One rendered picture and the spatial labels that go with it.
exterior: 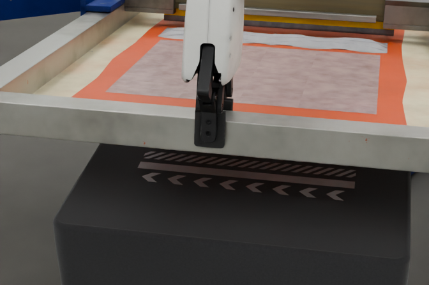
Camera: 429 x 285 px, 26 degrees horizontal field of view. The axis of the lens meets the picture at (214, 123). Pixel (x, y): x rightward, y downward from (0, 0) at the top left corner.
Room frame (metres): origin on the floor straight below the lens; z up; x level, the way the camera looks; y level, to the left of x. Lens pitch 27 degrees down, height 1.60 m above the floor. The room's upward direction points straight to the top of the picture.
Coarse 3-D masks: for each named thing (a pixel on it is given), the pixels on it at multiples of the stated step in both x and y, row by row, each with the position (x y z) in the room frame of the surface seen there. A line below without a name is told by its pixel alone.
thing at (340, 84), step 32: (288, 32) 1.43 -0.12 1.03; (320, 32) 1.44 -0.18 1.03; (288, 64) 1.22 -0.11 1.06; (320, 64) 1.23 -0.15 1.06; (352, 64) 1.23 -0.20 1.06; (384, 64) 1.24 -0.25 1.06; (256, 96) 1.06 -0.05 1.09; (288, 96) 1.06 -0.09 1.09; (320, 96) 1.07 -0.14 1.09; (352, 96) 1.07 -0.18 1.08; (384, 96) 1.08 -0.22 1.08
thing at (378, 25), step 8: (176, 8) 1.47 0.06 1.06; (248, 16) 1.45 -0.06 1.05; (256, 16) 1.44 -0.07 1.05; (264, 16) 1.44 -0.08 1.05; (320, 24) 1.42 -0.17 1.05; (328, 24) 1.42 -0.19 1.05; (336, 24) 1.42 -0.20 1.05; (344, 24) 1.42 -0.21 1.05; (352, 24) 1.41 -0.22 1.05; (360, 24) 1.41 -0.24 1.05; (368, 24) 1.41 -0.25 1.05; (376, 24) 1.41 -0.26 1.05
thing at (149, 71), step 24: (168, 24) 1.46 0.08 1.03; (144, 48) 1.30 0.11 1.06; (168, 48) 1.30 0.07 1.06; (264, 48) 1.32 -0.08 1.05; (120, 72) 1.16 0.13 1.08; (144, 72) 1.16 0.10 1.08; (168, 72) 1.16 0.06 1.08; (240, 72) 1.17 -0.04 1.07; (72, 96) 1.04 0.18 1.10; (96, 96) 1.04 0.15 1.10; (120, 96) 1.05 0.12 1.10; (144, 96) 1.05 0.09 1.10; (168, 96) 1.05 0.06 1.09; (192, 96) 1.05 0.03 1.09; (240, 96) 1.06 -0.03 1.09
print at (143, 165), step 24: (144, 168) 1.12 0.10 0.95; (168, 168) 1.12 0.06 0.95; (192, 168) 1.12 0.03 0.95; (216, 168) 1.12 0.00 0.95; (240, 168) 1.12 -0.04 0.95; (264, 168) 1.12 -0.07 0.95; (288, 168) 1.12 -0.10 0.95; (312, 168) 1.12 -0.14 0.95; (336, 168) 1.12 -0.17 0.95; (264, 192) 1.06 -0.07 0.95; (288, 192) 1.06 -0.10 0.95; (312, 192) 1.06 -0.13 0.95; (336, 192) 1.06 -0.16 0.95
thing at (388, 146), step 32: (64, 32) 1.24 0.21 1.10; (96, 32) 1.31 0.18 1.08; (32, 64) 1.07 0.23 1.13; (64, 64) 1.17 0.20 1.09; (0, 96) 0.93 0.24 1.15; (32, 96) 0.93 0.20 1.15; (64, 96) 0.93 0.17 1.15; (0, 128) 0.90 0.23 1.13; (32, 128) 0.90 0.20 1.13; (64, 128) 0.89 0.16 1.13; (96, 128) 0.88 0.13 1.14; (128, 128) 0.88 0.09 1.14; (160, 128) 0.87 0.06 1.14; (192, 128) 0.87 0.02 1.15; (256, 128) 0.86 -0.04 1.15; (288, 128) 0.85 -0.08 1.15; (320, 128) 0.85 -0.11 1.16; (352, 128) 0.85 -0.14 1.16; (384, 128) 0.85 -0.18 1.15; (416, 128) 0.85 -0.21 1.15; (320, 160) 0.84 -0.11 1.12; (352, 160) 0.83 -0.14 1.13; (384, 160) 0.83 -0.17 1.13; (416, 160) 0.82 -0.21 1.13
